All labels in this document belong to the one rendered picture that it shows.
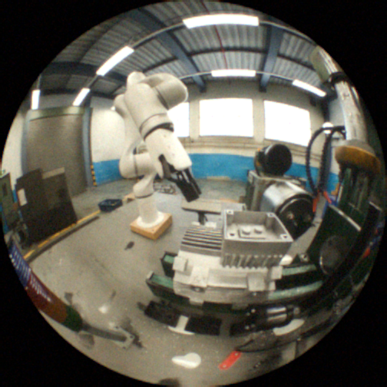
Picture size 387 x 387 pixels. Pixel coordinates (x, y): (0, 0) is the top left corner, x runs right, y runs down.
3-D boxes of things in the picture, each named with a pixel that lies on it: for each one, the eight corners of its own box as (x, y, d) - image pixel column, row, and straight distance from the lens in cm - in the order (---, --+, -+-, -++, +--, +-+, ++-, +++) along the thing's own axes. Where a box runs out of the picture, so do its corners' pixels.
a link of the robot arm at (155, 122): (153, 137, 36) (158, 145, 35) (132, 133, 29) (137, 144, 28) (176, 120, 33) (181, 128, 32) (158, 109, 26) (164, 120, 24)
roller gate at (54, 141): (94, 186, 748) (90, 110, 799) (97, 187, 701) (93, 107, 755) (34, 212, 717) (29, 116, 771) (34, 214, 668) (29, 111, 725)
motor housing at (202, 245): (248, 260, 46) (264, 216, 34) (252, 311, 38) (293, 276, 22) (194, 254, 44) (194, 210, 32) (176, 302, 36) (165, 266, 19)
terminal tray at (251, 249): (265, 236, 33) (272, 212, 29) (277, 269, 26) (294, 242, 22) (220, 233, 30) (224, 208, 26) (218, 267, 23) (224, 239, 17)
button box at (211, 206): (220, 215, 51) (222, 204, 53) (221, 212, 44) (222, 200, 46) (184, 210, 54) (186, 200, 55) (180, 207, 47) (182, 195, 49)
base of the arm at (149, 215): (131, 225, 79) (122, 200, 71) (147, 210, 91) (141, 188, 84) (155, 231, 68) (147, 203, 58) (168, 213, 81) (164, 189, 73)
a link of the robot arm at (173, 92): (165, 77, 60) (195, 105, 33) (134, 97, 60) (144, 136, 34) (157, 62, 58) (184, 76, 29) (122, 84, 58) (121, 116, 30)
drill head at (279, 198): (282, 212, 92) (290, 178, 86) (307, 246, 68) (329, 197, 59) (250, 210, 83) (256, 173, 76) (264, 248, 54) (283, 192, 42)
